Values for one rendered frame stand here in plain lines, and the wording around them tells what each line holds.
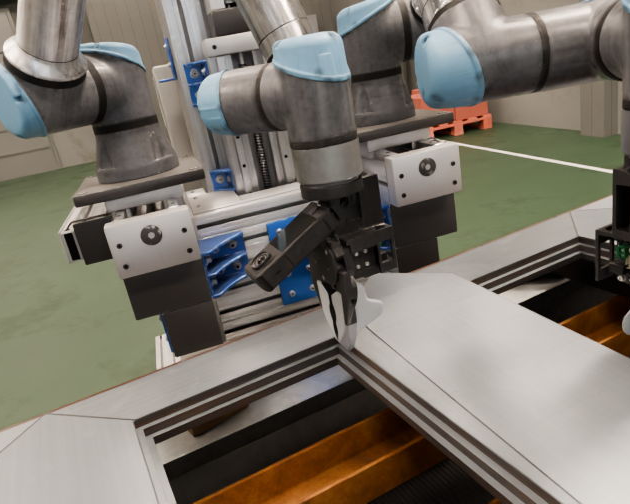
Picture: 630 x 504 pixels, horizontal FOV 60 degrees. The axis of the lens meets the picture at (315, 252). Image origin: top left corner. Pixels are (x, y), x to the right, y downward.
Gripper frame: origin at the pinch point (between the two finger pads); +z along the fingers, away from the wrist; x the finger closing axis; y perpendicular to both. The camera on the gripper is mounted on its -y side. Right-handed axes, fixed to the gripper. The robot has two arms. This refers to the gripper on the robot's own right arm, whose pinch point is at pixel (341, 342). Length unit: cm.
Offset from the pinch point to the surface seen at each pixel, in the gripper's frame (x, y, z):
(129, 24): 1071, 173, -147
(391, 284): 10.7, 14.6, 0.6
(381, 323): 1.5, 6.8, 0.6
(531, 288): 19, 52, 17
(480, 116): 469, 448, 69
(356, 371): -2.8, -0.1, 2.8
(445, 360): -10.8, 7.2, 0.7
